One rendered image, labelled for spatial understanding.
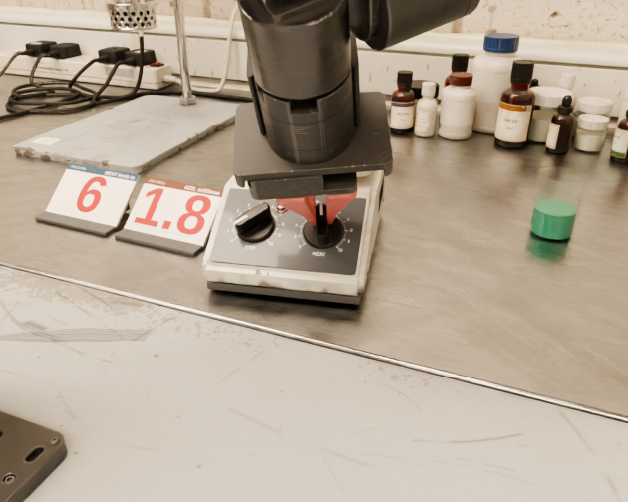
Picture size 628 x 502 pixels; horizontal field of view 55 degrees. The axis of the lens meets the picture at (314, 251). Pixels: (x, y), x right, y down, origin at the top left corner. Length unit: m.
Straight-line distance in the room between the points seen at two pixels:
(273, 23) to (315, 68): 0.03
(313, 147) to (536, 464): 0.22
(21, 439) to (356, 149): 0.26
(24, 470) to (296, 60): 0.26
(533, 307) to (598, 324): 0.05
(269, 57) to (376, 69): 0.70
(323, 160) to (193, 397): 0.17
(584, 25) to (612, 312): 0.58
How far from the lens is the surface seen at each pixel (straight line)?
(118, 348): 0.45
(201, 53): 1.15
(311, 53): 0.32
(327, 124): 0.36
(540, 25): 1.01
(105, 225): 0.62
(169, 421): 0.38
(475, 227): 0.61
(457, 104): 0.85
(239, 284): 0.48
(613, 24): 1.01
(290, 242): 0.47
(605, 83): 0.98
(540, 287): 0.53
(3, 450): 0.39
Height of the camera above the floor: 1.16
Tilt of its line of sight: 29 degrees down
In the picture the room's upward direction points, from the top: straight up
